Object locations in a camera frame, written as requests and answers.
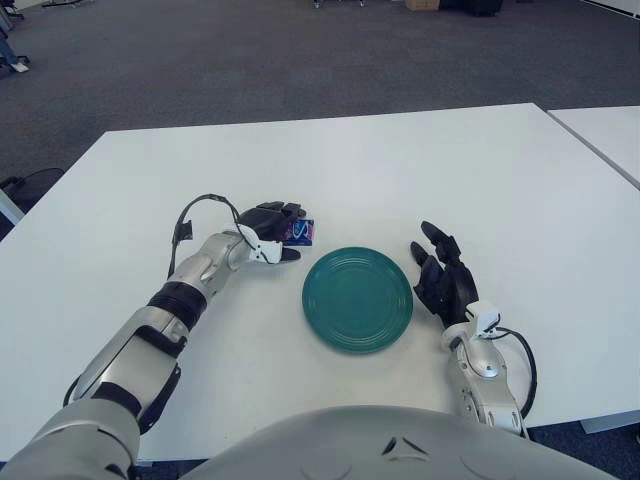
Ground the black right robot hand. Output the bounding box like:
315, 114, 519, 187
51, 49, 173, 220
409, 220, 479, 331

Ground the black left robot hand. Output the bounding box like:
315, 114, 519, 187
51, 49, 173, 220
234, 199, 307, 263

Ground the blue pink gum pack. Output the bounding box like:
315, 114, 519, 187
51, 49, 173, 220
283, 216, 317, 250

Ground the green round plate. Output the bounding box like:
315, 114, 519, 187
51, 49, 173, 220
301, 246, 415, 356

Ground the grey robot torso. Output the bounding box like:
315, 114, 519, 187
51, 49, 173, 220
179, 405, 606, 480

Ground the white neighbouring table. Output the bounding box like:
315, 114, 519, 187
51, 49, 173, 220
547, 105, 640, 191

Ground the grey table leg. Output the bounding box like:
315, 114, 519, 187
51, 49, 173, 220
0, 188, 25, 226

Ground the black upholstered furniture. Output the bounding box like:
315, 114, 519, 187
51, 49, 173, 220
439, 0, 504, 16

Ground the person leg with white shoe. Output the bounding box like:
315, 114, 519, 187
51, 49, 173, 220
0, 24, 32, 74

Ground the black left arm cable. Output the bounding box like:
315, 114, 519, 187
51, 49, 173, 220
167, 193, 266, 281

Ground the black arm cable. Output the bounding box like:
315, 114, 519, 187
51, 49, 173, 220
167, 193, 266, 281
492, 327, 538, 421

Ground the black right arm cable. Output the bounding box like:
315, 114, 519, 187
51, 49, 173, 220
492, 327, 538, 421

